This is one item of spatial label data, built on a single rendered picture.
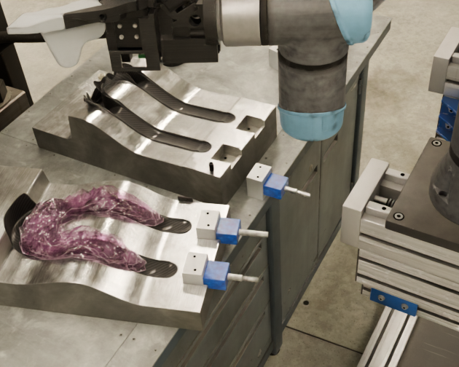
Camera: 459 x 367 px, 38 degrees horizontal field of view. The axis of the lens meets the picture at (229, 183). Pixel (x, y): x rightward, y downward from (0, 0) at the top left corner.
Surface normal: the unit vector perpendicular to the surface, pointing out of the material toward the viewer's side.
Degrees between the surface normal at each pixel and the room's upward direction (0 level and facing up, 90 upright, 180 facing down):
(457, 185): 73
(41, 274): 16
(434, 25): 0
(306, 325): 0
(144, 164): 90
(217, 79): 0
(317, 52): 90
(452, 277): 90
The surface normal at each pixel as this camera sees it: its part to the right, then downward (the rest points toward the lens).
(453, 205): -0.74, 0.24
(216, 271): -0.07, -0.73
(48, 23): 0.16, 0.56
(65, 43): 0.48, 0.48
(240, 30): -0.05, 0.72
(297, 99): -0.50, 0.61
